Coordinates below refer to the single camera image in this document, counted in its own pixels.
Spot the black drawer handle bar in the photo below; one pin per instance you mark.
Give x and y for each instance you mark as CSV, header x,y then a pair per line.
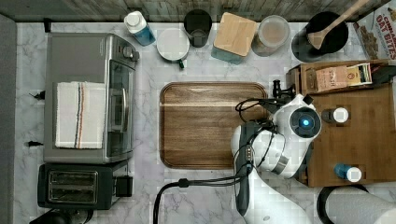
x,y
279,93

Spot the wooden drawer cabinet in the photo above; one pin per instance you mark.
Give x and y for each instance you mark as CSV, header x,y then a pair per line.
x,y
366,140

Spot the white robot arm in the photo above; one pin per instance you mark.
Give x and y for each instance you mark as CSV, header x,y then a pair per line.
x,y
279,146

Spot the wooden cutting board tray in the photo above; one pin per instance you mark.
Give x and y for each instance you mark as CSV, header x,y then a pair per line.
x,y
197,120

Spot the teal canister wooden lid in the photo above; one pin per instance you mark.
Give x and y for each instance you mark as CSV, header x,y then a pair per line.
x,y
233,39

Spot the black cup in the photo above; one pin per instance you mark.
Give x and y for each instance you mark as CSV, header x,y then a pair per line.
x,y
197,24

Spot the stainless steel toaster oven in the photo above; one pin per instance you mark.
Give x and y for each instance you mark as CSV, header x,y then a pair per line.
x,y
98,58

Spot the blue bottle white cap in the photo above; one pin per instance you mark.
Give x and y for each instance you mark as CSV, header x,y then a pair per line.
x,y
138,27

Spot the clear lidded jar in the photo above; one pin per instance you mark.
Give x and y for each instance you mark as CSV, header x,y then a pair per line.
x,y
273,33

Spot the striped white dish towel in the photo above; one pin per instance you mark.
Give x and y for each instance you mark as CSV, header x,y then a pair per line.
x,y
80,117

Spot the brown tea box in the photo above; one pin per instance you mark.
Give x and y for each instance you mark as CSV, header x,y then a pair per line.
x,y
331,78

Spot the wooden spatula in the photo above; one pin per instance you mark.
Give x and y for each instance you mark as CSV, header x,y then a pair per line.
x,y
316,39

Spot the dark spice shaker white cap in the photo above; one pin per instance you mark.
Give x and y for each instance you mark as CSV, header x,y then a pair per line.
x,y
335,115

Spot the black slot toaster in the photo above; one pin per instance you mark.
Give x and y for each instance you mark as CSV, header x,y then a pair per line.
x,y
83,186

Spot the blue spice shaker white cap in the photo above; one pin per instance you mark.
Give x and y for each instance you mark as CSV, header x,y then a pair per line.
x,y
347,172

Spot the yellow tea box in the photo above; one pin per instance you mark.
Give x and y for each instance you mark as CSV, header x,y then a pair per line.
x,y
359,74

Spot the oat bites cereal box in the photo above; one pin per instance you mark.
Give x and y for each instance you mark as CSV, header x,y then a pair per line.
x,y
377,32

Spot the white mug green handle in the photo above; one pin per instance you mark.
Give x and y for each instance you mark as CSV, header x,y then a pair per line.
x,y
173,45

